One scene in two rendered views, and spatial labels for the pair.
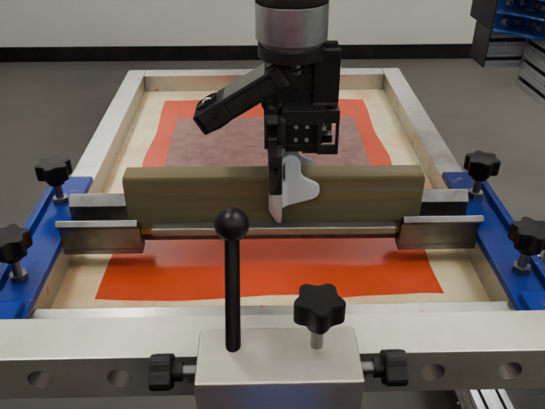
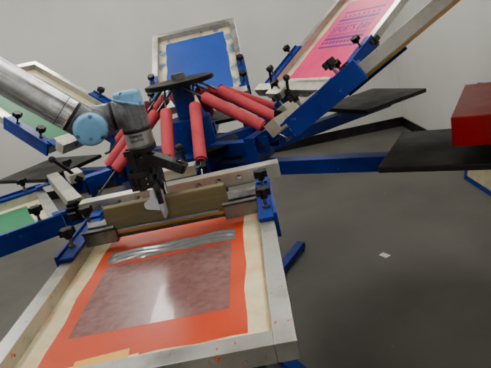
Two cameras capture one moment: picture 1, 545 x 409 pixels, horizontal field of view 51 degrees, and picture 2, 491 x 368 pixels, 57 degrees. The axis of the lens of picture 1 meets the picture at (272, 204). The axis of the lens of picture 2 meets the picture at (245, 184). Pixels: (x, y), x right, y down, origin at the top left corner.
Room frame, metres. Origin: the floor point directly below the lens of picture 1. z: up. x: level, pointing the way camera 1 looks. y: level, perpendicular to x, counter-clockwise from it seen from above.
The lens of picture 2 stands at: (1.81, 0.33, 1.47)
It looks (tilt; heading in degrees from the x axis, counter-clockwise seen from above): 18 degrees down; 185
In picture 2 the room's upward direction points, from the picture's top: 13 degrees counter-clockwise
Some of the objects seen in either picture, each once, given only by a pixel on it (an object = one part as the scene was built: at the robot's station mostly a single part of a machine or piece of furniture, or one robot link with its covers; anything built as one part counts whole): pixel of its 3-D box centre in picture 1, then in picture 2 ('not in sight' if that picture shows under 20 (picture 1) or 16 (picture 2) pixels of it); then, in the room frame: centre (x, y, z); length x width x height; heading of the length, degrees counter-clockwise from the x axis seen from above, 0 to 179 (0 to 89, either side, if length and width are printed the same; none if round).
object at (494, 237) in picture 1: (491, 247); (85, 242); (0.59, -0.28, 0.98); 0.30 x 0.05 x 0.07; 1
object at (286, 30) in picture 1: (291, 22); (139, 139); (0.60, -0.02, 1.25); 0.08 x 0.08 x 0.05
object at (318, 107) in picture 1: (297, 96); (145, 167); (0.60, -0.03, 1.17); 0.09 x 0.08 x 0.12; 91
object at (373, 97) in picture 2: not in sight; (311, 126); (-0.58, 0.55, 0.91); 1.34 x 0.41 x 0.08; 121
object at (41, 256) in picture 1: (46, 253); (266, 205); (0.57, 0.28, 0.98); 0.30 x 0.05 x 0.07; 1
